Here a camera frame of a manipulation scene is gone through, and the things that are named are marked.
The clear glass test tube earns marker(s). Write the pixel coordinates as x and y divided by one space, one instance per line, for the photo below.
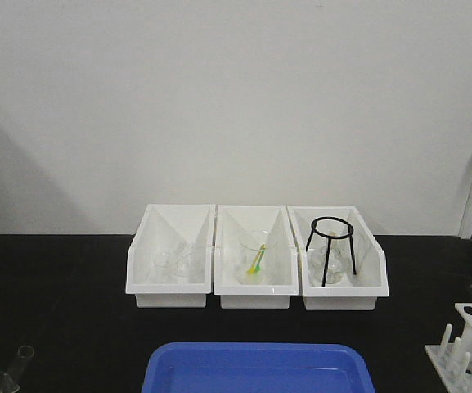
20 362

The right white plastic bin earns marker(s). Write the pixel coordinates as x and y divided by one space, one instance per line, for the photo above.
354 292

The middle white plastic bin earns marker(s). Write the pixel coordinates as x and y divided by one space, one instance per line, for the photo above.
231 222

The yellow green plastic spatulas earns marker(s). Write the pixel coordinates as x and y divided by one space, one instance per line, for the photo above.
255 266

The left white plastic bin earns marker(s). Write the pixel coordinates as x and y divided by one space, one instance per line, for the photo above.
162 228

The blue plastic tray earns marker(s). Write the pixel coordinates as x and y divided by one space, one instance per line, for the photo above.
256 367

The white test tube rack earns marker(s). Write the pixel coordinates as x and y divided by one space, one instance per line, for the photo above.
452 357

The glass flask in right bin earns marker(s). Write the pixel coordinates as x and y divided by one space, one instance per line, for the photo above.
326 260

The glassware in left bin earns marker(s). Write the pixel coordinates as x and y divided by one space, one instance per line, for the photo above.
182 264

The glass beaker in middle bin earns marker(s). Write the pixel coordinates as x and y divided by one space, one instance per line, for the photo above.
249 244

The black wire tripod stand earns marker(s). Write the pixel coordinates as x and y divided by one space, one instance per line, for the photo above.
346 234

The white plastic bin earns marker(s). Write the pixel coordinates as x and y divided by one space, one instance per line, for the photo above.
231 222
162 228
354 292

